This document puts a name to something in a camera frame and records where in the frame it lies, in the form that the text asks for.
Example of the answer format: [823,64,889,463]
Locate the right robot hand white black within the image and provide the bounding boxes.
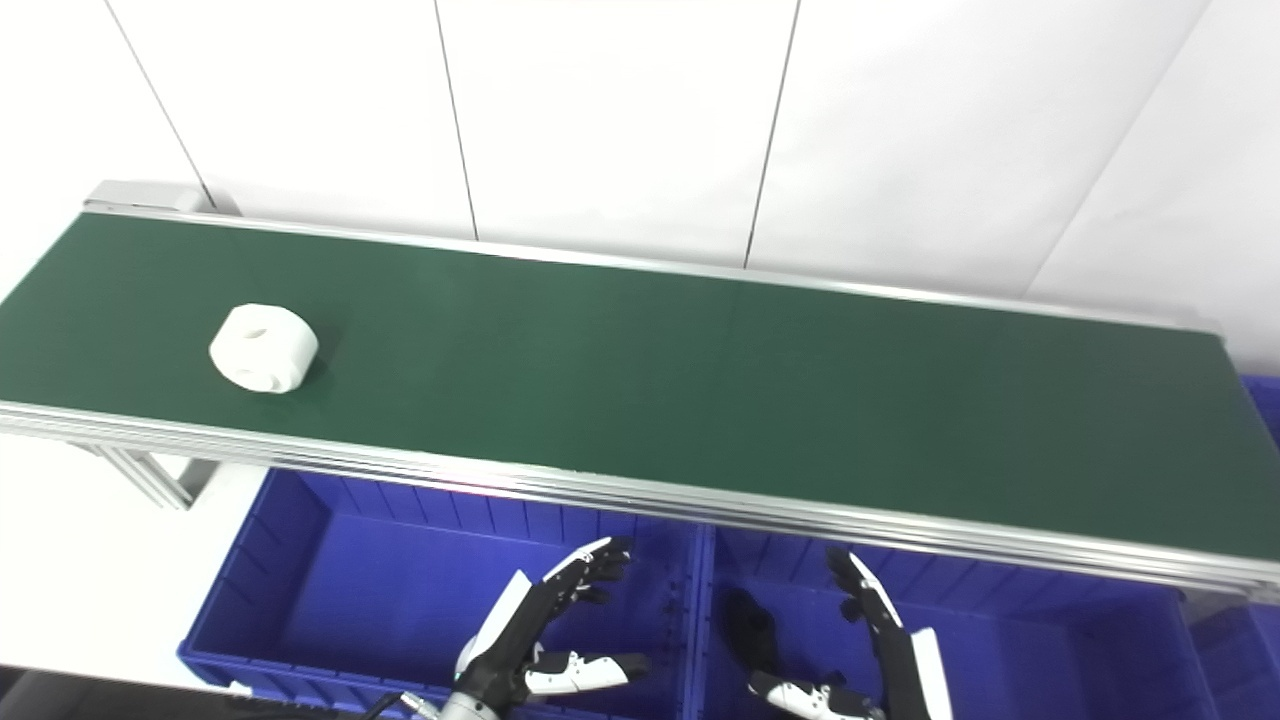
[748,548,953,720]

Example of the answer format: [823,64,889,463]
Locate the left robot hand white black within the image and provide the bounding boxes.
[452,536,653,709]

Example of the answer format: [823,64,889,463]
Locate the white round part with hole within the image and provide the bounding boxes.
[209,303,320,394]

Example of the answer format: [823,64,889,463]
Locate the blue plastic bin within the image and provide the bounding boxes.
[178,468,707,720]
[690,524,1227,720]
[1185,375,1280,720]

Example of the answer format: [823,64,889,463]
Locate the green conveyor belt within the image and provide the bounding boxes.
[0,180,1280,606]
[0,212,1280,563]

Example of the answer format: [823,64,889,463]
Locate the aluminium conveyor leg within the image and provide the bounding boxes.
[75,445,217,512]

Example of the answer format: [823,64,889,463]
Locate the grey conveyor end housing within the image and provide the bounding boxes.
[83,180,242,217]

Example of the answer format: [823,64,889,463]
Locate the dark platform edge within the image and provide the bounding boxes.
[0,668,353,720]

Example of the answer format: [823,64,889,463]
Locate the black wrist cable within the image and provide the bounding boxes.
[358,690,443,720]

